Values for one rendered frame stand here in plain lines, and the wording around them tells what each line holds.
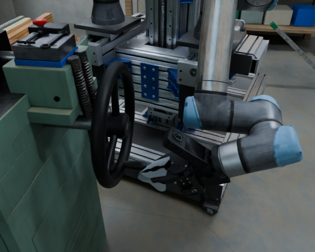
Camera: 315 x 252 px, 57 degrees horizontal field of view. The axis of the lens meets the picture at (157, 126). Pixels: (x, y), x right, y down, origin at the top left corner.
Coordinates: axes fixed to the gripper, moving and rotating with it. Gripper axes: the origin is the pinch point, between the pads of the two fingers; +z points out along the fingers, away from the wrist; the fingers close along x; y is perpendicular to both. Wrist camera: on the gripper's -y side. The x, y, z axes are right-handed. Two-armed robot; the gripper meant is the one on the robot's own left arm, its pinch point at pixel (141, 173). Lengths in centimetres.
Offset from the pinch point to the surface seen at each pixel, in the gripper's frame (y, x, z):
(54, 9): -35, 335, 213
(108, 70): -25.4, 3.4, -6.8
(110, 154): -10.3, -3.3, 0.8
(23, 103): -28.3, -2.2, 11.3
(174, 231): 65, 29, 29
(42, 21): -38.9, 10.4, 4.2
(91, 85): -22.4, 8.2, 2.2
